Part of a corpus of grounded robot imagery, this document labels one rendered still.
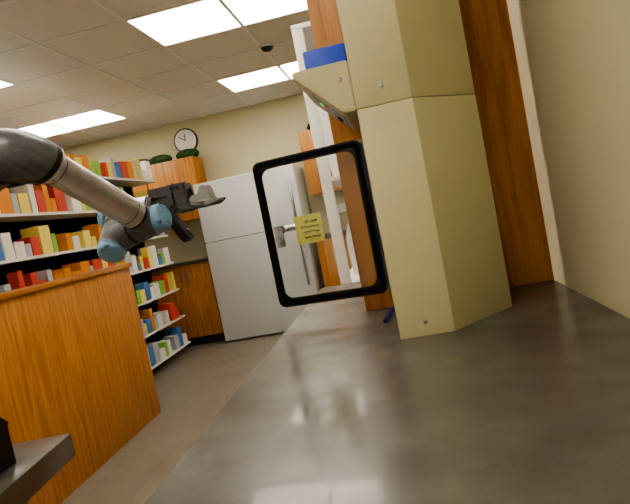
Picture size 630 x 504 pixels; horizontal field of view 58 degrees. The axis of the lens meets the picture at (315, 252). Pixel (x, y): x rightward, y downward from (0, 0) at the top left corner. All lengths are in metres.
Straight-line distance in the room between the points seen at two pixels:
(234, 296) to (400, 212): 5.30
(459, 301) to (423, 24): 0.56
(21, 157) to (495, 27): 1.15
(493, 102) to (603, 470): 1.10
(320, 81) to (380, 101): 0.13
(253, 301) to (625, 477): 5.84
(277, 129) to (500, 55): 5.47
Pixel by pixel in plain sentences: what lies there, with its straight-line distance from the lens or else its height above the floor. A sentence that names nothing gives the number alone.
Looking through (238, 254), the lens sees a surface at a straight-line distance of 6.29.
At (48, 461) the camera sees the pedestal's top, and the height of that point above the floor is 0.93.
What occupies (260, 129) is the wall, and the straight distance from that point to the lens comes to 6.94.
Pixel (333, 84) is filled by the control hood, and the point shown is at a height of 1.47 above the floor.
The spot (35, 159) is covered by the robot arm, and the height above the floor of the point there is 1.45.
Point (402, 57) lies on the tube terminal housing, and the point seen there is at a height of 1.49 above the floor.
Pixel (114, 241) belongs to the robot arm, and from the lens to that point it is 1.59.
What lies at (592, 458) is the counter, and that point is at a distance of 0.64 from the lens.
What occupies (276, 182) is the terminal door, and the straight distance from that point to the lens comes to 1.52.
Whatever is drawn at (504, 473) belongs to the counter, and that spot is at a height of 0.94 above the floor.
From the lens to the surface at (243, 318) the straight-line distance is 6.39.
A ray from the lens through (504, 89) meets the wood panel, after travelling 1.56.
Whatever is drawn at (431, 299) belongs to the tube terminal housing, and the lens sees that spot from 1.16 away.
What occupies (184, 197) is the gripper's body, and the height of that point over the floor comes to 1.34.
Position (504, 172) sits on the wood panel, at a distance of 1.54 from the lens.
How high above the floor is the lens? 1.22
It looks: 4 degrees down
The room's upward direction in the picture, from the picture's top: 11 degrees counter-clockwise
